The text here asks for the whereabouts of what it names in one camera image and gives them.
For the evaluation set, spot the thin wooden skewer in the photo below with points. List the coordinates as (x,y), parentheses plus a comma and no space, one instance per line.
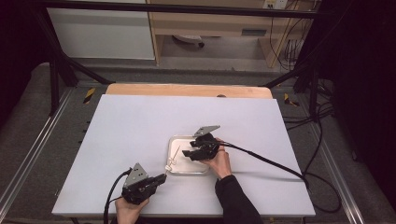
(177,152)

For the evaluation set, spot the light wooden table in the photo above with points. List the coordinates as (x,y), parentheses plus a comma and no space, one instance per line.
(174,90)

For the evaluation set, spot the black horizontal frame bar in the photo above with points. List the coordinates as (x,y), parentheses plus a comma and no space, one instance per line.
(186,8)

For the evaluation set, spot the aluminium floor rail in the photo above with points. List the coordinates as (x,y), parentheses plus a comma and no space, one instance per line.
(339,177)
(34,143)

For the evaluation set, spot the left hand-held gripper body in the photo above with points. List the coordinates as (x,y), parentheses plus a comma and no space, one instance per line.
(135,186)

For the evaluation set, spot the dark curtain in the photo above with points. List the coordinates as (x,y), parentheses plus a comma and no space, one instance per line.
(18,46)
(364,77)

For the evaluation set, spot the office chair base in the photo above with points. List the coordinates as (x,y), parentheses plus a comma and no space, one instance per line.
(188,39)

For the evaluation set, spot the white wall outlet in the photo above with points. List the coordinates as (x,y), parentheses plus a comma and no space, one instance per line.
(275,3)

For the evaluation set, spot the black metal stand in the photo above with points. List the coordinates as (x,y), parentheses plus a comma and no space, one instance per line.
(54,84)
(313,90)

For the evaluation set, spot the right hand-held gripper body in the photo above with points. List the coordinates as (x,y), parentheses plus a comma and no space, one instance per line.
(208,147)

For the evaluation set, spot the white cabinet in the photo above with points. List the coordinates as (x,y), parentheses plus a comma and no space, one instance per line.
(99,34)

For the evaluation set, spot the yellow black tape strip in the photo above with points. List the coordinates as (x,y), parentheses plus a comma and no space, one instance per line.
(290,100)
(89,95)

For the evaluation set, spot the person's right hand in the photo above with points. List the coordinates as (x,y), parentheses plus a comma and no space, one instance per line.
(222,163)

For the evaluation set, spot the person's left hand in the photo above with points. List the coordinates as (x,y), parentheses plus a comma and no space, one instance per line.
(127,211)

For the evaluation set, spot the square metal tray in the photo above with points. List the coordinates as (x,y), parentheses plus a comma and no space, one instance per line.
(186,166)

